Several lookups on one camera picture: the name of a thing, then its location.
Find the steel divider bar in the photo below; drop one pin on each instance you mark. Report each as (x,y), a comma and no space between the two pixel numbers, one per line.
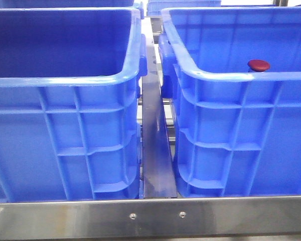
(158,174)

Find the right blue plastic bin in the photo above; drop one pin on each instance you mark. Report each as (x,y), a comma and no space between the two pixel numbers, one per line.
(238,133)

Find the blue plastic bin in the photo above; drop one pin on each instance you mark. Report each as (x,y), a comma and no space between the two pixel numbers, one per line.
(66,133)
(238,133)

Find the left blue plastic bin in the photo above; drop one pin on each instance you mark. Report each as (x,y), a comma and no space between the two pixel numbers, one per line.
(66,133)

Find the far right blue bin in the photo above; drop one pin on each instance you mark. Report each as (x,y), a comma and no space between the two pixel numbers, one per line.
(154,7)

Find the far left blue bin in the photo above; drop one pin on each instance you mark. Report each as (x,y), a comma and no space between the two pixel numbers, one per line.
(8,4)

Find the steel front rail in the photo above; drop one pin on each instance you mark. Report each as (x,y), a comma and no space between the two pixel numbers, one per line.
(177,217)

